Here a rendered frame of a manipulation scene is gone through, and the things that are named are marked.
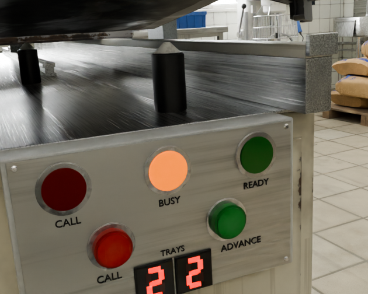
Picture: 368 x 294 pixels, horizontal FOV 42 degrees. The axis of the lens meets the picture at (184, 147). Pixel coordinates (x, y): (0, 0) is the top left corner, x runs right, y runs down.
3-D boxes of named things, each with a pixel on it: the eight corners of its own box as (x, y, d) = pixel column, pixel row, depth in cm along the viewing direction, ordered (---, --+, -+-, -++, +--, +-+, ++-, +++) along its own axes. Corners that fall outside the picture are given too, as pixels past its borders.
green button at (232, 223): (207, 236, 41) (206, 203, 40) (238, 228, 42) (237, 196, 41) (216, 243, 39) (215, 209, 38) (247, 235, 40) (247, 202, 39)
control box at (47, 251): (22, 316, 38) (-4, 150, 35) (273, 248, 47) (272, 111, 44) (27, 342, 35) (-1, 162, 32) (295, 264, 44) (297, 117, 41)
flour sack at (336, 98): (360, 111, 412) (360, 93, 408) (324, 105, 448) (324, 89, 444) (413, 100, 445) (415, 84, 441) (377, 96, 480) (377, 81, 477)
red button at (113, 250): (92, 264, 37) (87, 228, 36) (129, 255, 38) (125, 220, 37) (96, 273, 35) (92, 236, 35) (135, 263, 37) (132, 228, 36)
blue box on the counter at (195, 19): (166, 30, 388) (165, 12, 384) (150, 31, 413) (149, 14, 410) (207, 28, 406) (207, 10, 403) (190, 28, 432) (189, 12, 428)
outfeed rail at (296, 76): (34, 50, 220) (33, 35, 218) (41, 50, 221) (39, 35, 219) (308, 115, 41) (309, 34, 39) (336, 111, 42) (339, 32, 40)
